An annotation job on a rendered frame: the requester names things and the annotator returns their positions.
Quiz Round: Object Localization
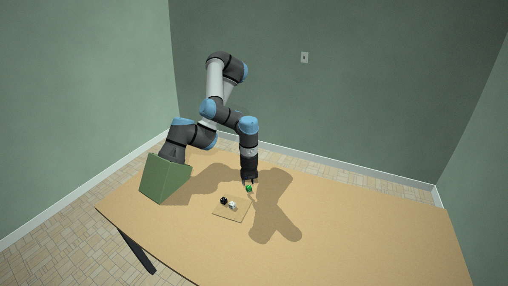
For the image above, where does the tan square mat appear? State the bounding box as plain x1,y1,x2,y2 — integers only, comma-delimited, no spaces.
212,194,252,223

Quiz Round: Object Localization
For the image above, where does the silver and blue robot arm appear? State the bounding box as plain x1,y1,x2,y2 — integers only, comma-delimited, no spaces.
158,51,259,164

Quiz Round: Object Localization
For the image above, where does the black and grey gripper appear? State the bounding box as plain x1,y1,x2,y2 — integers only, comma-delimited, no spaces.
239,144,258,186

